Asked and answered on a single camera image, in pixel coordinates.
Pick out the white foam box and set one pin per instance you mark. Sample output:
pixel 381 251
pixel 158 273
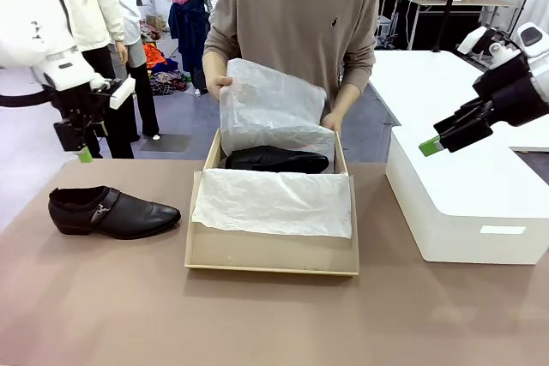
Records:
pixel 463 194

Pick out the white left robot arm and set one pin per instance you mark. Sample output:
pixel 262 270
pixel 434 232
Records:
pixel 30 19

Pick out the black leather buckle shoe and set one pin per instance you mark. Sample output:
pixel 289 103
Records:
pixel 274 160
pixel 116 214

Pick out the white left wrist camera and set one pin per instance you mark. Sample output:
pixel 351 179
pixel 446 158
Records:
pixel 122 94

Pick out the large white table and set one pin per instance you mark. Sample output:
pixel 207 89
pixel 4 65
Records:
pixel 420 83

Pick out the brown background workbench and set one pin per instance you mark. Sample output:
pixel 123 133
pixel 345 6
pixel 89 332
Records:
pixel 463 2

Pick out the person's right forearm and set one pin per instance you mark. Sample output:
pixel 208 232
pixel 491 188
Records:
pixel 211 66

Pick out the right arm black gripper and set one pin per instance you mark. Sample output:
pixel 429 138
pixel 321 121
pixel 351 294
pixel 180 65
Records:
pixel 512 91

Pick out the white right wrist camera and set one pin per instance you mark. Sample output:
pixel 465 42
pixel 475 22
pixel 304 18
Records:
pixel 467 42

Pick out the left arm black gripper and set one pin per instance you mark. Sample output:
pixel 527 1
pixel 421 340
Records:
pixel 81 104

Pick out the person's beige sweater torso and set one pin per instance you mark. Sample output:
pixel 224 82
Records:
pixel 296 19

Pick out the colourful clothes pile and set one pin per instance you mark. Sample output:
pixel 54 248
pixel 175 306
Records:
pixel 165 79

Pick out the person's left forearm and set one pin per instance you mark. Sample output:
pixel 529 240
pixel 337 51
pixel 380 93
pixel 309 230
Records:
pixel 346 100

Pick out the person's right hand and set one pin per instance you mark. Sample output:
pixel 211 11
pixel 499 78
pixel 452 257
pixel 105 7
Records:
pixel 215 85

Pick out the black tripod pole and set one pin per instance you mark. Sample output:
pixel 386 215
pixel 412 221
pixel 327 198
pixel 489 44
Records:
pixel 448 1

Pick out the person's left hand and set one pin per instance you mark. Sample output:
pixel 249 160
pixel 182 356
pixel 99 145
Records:
pixel 333 121

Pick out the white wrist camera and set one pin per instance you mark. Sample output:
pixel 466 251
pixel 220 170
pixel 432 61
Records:
pixel 122 94
pixel 467 42

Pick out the white computer case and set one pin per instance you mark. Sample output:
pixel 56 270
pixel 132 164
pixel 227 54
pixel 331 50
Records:
pixel 384 29

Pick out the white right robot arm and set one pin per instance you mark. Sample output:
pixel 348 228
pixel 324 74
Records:
pixel 539 72

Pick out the brown cardboard shoe box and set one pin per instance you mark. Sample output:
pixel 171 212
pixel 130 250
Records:
pixel 274 254

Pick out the grey floor mat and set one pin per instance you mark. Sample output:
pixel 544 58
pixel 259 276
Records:
pixel 165 143

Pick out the blank white sticker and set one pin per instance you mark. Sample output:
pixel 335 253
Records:
pixel 502 229

